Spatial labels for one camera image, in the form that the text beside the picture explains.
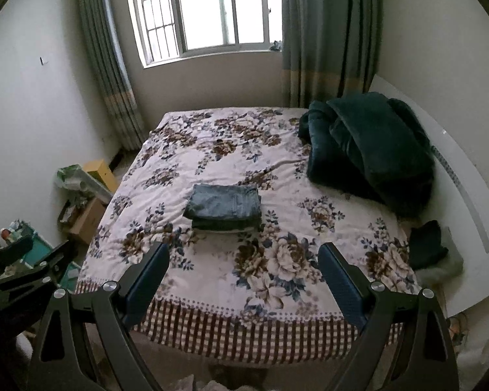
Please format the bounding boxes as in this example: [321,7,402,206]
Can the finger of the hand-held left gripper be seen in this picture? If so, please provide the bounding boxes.
[0,234,34,271]
[22,241,72,280]

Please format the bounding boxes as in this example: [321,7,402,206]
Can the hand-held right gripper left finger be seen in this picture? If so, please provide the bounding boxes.
[24,242,170,391]

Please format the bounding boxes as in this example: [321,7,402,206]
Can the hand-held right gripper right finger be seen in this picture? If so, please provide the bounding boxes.
[318,242,462,391]

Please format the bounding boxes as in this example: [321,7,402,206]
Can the blue jeans pants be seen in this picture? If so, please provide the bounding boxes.
[183,184,262,233]

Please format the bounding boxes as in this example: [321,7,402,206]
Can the teal plastic bin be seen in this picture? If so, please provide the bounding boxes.
[22,231,81,291]

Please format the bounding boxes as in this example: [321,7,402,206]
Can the brown cardboard box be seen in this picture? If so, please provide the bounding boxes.
[59,197,107,246]

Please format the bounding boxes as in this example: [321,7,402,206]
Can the green white plastic bag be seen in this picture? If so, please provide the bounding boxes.
[56,164,115,205]

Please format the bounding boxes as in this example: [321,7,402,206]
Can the floral bedspread bed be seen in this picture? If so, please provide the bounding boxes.
[74,107,422,366]

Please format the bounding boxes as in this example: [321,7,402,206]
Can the dark folded cloth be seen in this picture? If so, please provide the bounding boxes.
[408,220,449,270]

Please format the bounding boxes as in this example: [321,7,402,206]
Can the yellow box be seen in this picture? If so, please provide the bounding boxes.
[82,159,120,195]

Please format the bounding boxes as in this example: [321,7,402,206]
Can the grey fluffy cushion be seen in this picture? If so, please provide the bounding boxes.
[418,250,466,286]

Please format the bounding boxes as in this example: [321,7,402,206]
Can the dark green blanket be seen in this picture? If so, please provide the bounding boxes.
[298,92,436,218]

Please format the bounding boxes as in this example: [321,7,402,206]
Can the white headboard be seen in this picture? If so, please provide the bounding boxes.
[368,74,489,318]

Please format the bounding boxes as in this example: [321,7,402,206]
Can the grey-green striped curtain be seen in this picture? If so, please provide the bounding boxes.
[280,0,384,109]
[76,0,148,152]

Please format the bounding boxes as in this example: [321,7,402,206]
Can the barred window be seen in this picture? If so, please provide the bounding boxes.
[124,0,284,68]

